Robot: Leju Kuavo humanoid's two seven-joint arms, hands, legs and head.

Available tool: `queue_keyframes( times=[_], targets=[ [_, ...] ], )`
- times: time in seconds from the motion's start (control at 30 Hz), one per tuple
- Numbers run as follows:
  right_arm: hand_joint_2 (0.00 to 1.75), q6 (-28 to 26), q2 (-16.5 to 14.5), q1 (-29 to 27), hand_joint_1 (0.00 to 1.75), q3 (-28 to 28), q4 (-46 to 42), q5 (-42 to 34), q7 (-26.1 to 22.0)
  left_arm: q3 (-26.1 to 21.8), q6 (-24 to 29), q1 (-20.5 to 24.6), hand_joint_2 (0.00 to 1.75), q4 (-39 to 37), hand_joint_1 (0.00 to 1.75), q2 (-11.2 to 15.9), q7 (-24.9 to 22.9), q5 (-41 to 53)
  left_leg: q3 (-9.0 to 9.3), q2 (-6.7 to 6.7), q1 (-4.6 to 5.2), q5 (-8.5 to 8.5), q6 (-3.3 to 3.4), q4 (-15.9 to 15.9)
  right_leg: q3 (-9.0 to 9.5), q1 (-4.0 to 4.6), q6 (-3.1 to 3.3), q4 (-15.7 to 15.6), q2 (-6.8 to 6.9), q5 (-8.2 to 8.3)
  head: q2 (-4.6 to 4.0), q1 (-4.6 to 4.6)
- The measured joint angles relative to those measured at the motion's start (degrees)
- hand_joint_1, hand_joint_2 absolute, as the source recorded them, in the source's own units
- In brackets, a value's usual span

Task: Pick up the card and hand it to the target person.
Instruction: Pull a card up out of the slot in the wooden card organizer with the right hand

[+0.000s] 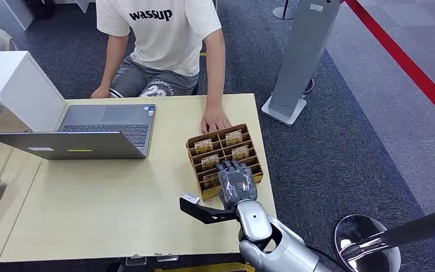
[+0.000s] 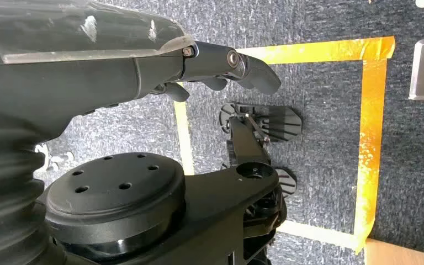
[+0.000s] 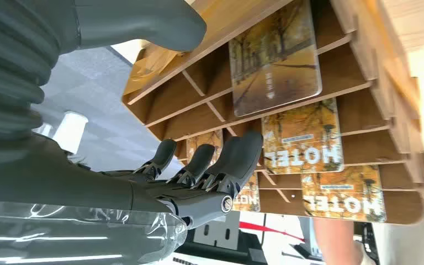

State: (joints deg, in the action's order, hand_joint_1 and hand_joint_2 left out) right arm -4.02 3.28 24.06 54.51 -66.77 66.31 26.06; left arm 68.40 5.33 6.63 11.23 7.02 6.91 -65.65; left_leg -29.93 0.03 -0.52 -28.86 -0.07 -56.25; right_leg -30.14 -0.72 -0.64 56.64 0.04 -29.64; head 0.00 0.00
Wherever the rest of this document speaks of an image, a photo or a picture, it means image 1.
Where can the red floor tape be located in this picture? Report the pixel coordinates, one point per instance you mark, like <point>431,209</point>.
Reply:
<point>409,65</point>

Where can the grey open laptop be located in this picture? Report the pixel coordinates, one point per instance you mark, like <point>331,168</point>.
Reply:
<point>101,127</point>

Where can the person's left hand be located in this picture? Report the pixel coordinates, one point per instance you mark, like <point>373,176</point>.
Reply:
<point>215,120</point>

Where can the white furniture panel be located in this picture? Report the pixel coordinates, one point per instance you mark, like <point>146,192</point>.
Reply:
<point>18,13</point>

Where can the yellow floor tape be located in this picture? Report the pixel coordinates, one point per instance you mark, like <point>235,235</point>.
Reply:
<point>210,268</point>

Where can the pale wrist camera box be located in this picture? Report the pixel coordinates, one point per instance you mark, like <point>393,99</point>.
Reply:
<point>191,198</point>

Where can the person's right hand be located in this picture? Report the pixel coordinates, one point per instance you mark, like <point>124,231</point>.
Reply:
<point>100,92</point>

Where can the metal table clamp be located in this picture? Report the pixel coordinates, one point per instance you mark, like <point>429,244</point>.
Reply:
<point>167,258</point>
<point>135,261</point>

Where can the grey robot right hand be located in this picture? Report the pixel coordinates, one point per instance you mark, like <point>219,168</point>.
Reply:
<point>237,184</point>

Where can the hotel key card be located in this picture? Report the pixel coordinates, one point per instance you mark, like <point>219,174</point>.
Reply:
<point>210,161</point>
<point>212,181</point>
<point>203,146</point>
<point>234,137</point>
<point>240,152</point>

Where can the grey kiosk stand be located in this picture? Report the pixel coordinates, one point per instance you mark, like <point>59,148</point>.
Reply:
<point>300,56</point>

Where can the person's left forearm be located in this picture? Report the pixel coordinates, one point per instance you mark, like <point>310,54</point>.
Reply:
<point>215,86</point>

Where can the black camera bracket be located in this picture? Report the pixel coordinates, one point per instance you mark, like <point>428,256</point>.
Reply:
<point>206,214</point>

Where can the yellow slotted card holder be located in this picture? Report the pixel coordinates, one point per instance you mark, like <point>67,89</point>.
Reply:
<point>257,171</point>

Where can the round grey stanchion base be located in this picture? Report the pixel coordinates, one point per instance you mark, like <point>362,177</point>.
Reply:
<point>283,13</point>

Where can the person's right forearm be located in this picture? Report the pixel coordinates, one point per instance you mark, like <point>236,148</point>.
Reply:
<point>112,67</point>

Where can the white cabinet box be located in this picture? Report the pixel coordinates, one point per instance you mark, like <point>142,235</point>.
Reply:
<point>22,90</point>

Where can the person's hand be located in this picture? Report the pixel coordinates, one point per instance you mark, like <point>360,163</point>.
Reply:
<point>100,92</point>
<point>215,120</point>

